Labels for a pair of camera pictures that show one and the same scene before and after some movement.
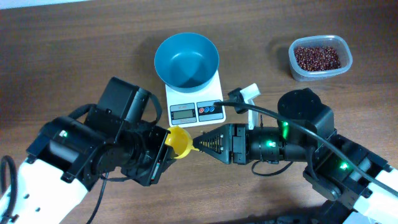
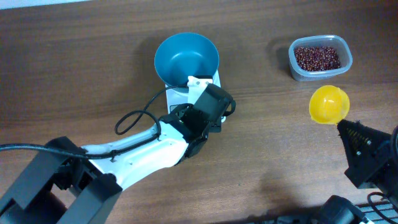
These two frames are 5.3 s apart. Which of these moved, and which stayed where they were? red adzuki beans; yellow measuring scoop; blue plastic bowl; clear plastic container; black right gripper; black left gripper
Moved: yellow measuring scoop; black right gripper; black left gripper
Stayed: blue plastic bowl; clear plastic container; red adzuki beans
